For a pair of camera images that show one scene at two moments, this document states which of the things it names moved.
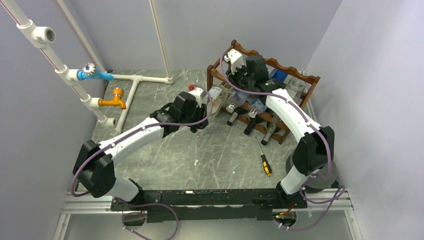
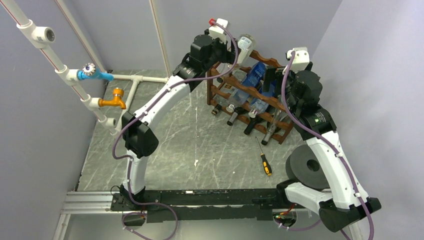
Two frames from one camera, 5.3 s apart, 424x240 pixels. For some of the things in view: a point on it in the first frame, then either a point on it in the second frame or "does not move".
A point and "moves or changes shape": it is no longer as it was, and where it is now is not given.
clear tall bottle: [297, 86] moves or changes shape
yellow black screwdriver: [266, 165] does not move
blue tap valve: [89, 70] does not move
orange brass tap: [117, 93] does not move
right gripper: [233, 77] to [273, 74]
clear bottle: [218, 94] to [246, 44]
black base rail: [166, 205] does not move
